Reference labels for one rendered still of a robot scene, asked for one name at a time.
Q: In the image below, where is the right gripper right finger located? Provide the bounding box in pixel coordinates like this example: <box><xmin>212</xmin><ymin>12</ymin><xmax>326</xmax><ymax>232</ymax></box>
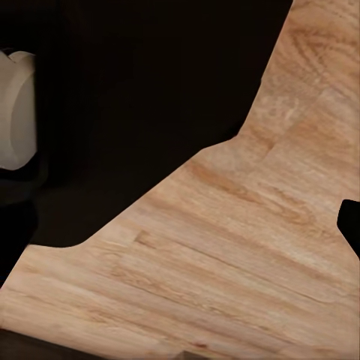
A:
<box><xmin>337</xmin><ymin>199</ymin><xmax>360</xmax><ymax>258</ymax></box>

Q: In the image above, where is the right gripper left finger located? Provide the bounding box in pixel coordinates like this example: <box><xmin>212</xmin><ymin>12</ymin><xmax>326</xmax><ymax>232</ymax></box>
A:
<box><xmin>0</xmin><ymin>199</ymin><xmax>38</xmax><ymax>287</ymax></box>

